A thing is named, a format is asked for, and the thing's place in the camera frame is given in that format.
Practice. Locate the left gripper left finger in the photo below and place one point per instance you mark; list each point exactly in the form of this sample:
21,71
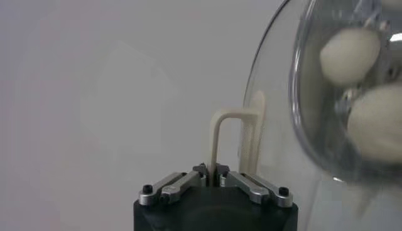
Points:
176,188

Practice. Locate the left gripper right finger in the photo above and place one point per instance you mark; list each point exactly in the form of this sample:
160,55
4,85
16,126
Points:
260,191

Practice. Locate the white steamed baozi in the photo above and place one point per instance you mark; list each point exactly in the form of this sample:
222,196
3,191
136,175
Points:
377,125
350,56

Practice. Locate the stainless steel steamer basket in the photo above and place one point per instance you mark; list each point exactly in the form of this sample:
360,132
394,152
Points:
311,125

